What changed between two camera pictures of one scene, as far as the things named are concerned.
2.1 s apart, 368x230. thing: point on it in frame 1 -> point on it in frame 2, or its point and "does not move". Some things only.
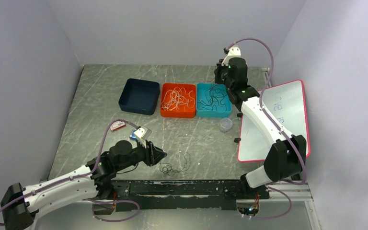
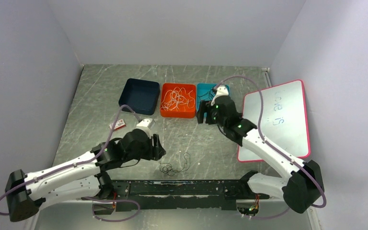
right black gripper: x=217 y=72 -> x=205 y=107
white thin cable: x=178 y=95 does not move
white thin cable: x=170 y=101 does not move
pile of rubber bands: x=167 y=168 does not move
